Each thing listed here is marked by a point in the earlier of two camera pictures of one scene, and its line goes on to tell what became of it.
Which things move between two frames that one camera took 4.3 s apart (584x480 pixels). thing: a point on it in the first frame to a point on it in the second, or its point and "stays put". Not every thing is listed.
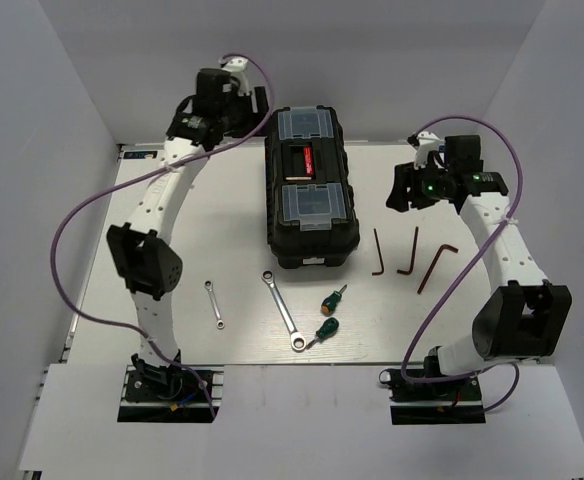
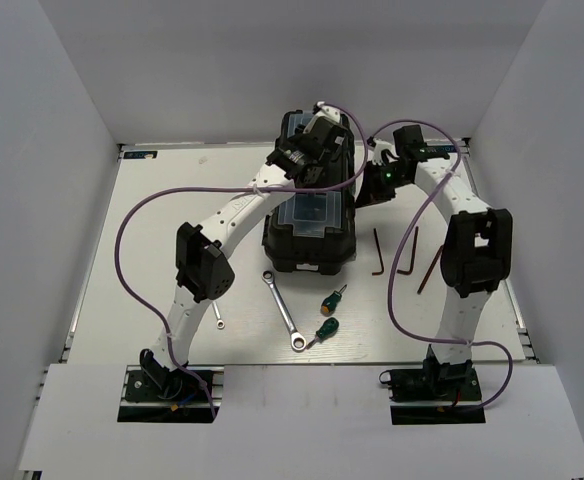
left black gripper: (248, 102) to (300, 135)
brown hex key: (411, 264) stays put
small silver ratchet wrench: (220, 323) stays put
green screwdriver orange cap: (328, 306) stays put
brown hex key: (433, 264) stays put
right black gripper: (404, 177) to (369, 193)
